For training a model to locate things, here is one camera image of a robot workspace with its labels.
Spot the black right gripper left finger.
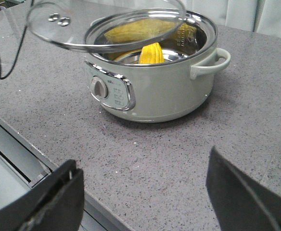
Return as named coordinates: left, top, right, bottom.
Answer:
left=0, top=160, right=84, bottom=231

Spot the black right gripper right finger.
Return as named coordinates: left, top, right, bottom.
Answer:
left=206, top=147, right=281, bottom=231

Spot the yellow corn cob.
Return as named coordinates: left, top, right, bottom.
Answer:
left=104, top=18, right=197, bottom=64

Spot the glass pot lid steel rim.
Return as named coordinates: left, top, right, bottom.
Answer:
left=26, top=0, right=186, bottom=53

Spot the pale green electric cooking pot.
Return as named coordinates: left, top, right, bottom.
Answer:
left=84, top=11, right=231, bottom=123

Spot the grey cabinet drawer front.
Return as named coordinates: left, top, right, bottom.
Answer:
left=0, top=119, right=129, bottom=231

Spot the white curtain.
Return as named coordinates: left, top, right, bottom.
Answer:
left=182, top=0, right=281, bottom=38

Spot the black power cable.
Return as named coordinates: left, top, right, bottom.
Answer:
left=0, top=0, right=34, bottom=80

